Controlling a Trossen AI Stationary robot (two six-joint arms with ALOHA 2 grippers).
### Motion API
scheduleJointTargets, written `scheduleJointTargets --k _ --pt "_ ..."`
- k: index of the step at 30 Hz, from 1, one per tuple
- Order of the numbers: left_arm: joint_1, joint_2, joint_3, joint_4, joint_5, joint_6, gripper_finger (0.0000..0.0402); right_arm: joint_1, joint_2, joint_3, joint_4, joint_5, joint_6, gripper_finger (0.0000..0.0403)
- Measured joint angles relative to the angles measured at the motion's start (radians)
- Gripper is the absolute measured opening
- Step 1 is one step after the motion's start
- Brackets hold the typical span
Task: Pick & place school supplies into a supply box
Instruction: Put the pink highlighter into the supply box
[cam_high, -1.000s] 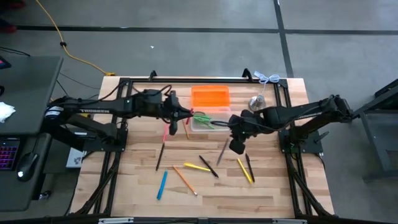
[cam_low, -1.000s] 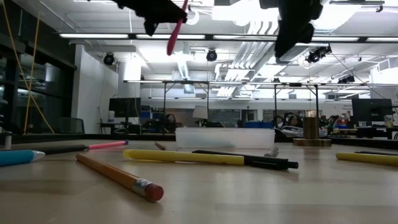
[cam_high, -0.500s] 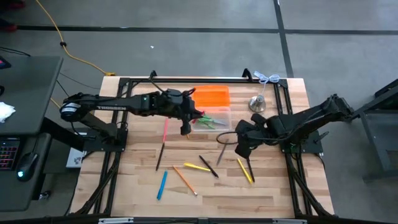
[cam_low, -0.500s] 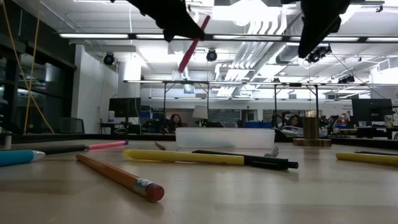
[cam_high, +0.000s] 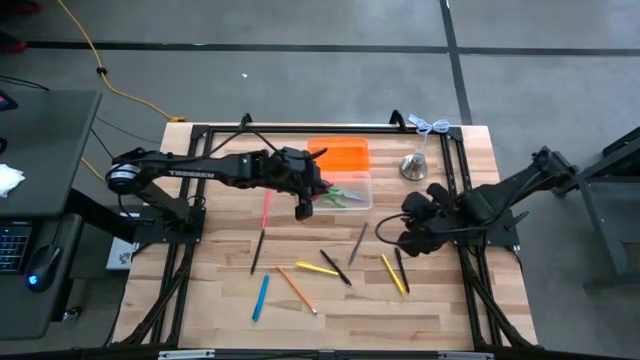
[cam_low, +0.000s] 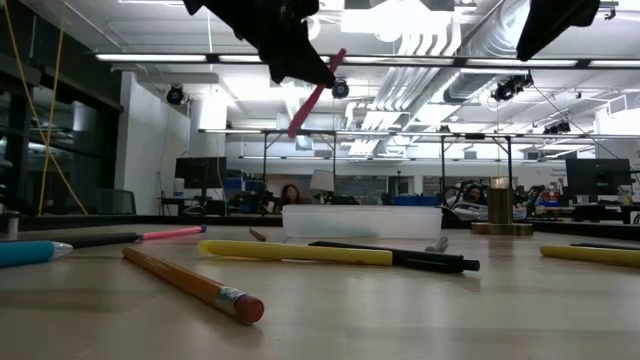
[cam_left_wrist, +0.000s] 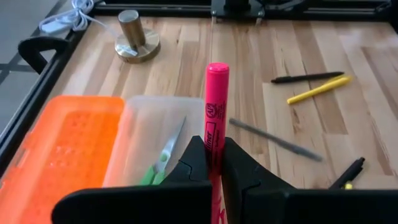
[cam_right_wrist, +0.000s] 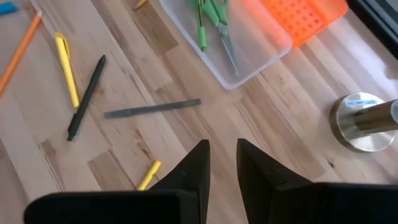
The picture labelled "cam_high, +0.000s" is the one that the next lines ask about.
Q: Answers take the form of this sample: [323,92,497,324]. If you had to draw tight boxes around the grey pencil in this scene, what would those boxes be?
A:
[347,221,369,268]

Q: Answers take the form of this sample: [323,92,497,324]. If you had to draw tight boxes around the white crumpled tissue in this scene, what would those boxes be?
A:
[0,163,26,199]

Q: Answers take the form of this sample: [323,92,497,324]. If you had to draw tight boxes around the clear pencil box orange lid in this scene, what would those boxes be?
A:
[306,136,375,213]

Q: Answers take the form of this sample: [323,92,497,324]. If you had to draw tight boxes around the dark brown pencil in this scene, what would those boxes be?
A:
[250,228,266,276]

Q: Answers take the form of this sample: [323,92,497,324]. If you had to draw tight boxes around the black pen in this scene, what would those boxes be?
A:
[393,246,411,295]
[319,248,353,287]

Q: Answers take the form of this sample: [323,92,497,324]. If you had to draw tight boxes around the white bundled cable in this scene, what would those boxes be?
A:
[407,113,451,153]

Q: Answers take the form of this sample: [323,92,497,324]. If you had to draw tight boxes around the thin black cable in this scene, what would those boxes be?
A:
[89,128,114,159]
[0,74,51,92]
[93,115,162,146]

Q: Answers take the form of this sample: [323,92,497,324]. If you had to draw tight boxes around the yellow extension cable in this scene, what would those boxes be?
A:
[81,157,109,181]
[56,0,187,124]

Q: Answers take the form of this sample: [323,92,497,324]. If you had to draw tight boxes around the yellow pen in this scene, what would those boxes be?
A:
[380,253,407,297]

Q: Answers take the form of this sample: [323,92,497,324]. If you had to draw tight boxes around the black metal cart frame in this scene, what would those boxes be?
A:
[551,125,640,292]

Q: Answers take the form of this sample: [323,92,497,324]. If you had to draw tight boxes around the white printed box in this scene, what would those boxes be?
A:
[106,237,137,271]

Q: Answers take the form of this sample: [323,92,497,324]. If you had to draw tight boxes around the person's foot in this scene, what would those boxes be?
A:
[0,0,42,16]
[0,30,29,54]

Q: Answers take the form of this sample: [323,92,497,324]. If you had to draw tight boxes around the backlit computer keyboard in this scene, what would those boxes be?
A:
[0,222,34,276]

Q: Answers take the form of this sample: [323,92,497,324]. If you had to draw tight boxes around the pink pen blue tip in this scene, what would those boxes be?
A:
[261,190,274,231]

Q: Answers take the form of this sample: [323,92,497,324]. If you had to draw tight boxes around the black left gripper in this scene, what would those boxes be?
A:
[263,145,335,222]

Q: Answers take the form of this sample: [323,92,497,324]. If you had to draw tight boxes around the silver metal bracket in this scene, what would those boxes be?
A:
[438,351,495,360]
[158,349,216,360]

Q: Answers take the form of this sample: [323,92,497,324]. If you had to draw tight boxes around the black office desk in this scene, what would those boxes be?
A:
[0,89,104,342]

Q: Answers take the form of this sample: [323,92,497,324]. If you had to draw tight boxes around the yellow highlighter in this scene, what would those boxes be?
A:
[294,260,340,277]

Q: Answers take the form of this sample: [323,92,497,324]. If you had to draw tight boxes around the orange pencil with eraser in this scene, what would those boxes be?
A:
[277,265,319,316]

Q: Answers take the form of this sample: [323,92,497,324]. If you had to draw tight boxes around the black aluminium table frame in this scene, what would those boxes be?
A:
[107,109,540,351]

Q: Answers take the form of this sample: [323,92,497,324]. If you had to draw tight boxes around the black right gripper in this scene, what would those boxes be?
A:
[398,181,454,259]

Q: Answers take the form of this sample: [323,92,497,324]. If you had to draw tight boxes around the black computer mouse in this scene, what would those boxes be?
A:
[24,243,62,293]

